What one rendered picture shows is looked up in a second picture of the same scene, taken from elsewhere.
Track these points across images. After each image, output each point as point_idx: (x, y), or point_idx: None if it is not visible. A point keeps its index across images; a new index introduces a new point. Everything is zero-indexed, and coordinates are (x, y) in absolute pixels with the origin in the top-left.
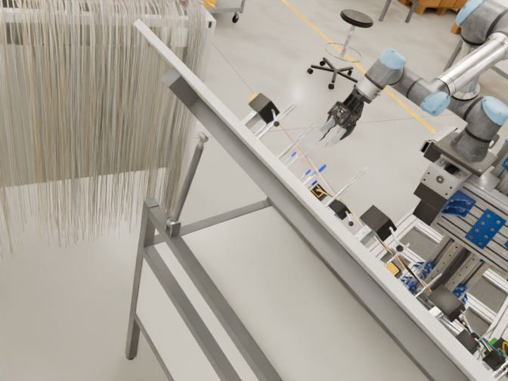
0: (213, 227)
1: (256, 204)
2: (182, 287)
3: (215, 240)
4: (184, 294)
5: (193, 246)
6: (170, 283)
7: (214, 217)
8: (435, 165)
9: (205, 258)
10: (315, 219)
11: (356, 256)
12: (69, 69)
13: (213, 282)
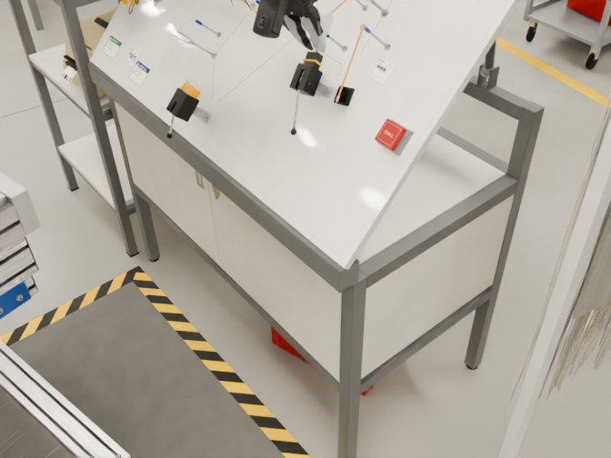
0: (435, 211)
1: (375, 266)
2: (445, 140)
3: (425, 194)
4: (440, 134)
5: (454, 181)
6: (461, 141)
7: (441, 226)
8: (9, 192)
9: (431, 172)
10: None
11: None
12: None
13: None
